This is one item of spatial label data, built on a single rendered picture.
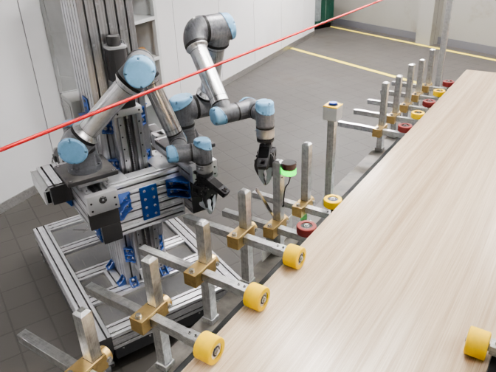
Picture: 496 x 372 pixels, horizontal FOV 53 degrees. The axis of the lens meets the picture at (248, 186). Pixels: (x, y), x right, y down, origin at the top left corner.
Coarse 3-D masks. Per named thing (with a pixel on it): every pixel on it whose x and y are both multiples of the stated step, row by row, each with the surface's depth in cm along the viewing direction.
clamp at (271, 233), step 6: (270, 222) 210; (276, 222) 210; (282, 222) 211; (288, 222) 214; (264, 228) 207; (270, 228) 206; (276, 228) 207; (264, 234) 209; (270, 234) 207; (276, 234) 209
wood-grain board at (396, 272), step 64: (448, 128) 287; (384, 192) 224; (448, 192) 222; (320, 256) 183; (384, 256) 182; (448, 256) 180; (256, 320) 155; (320, 320) 154; (384, 320) 153; (448, 320) 152
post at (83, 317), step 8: (80, 312) 126; (88, 312) 127; (80, 320) 126; (88, 320) 128; (80, 328) 128; (88, 328) 129; (80, 336) 130; (88, 336) 129; (96, 336) 132; (80, 344) 132; (88, 344) 130; (96, 344) 133; (88, 352) 132; (96, 352) 133; (88, 360) 134
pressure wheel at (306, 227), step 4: (300, 224) 202; (304, 224) 201; (308, 224) 200; (312, 224) 201; (300, 228) 199; (304, 228) 199; (308, 228) 199; (312, 228) 198; (316, 228) 200; (300, 232) 199; (304, 232) 198; (308, 232) 198; (304, 236) 199; (308, 236) 198
